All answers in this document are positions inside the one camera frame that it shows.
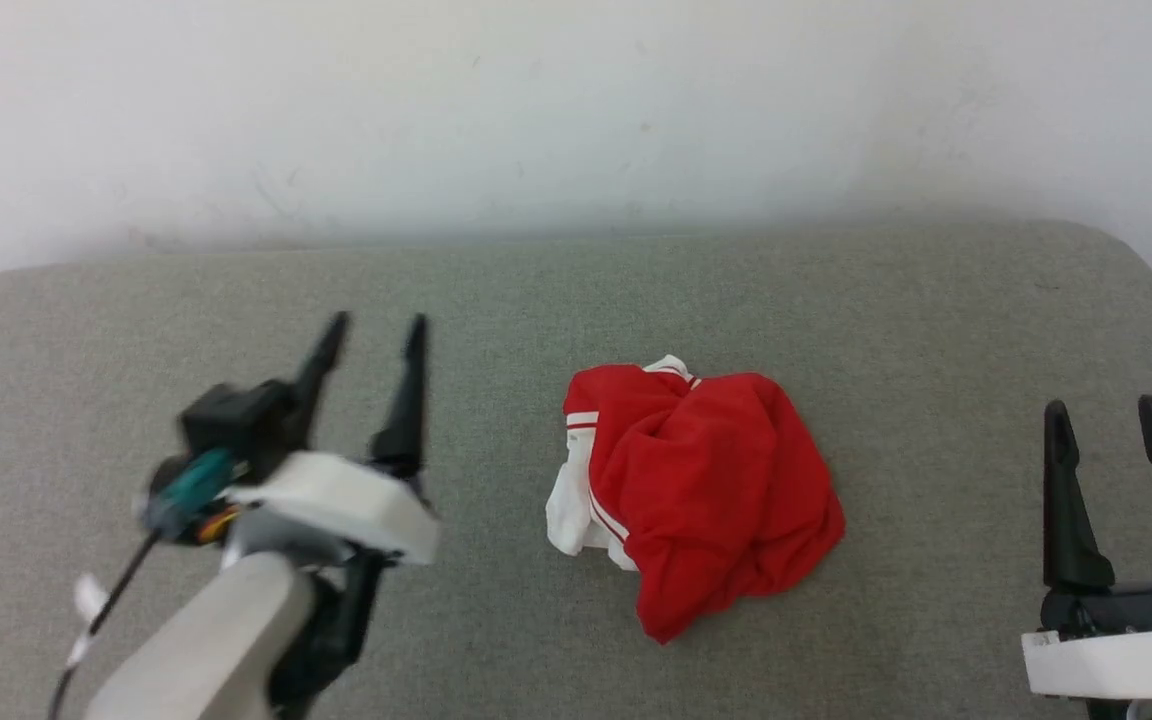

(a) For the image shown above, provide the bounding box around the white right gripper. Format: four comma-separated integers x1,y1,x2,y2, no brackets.
1021,394,1152,720

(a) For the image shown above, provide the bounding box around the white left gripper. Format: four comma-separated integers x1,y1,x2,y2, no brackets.
224,311,442,567

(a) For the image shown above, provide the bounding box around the red white-trimmed garment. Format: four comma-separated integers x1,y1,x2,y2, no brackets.
545,354,847,646

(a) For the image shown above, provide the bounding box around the grey fabric sofa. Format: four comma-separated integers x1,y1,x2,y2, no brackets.
0,220,1152,720

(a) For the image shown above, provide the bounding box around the black cable with teal plug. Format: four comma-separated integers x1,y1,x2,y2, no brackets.
46,448,239,720

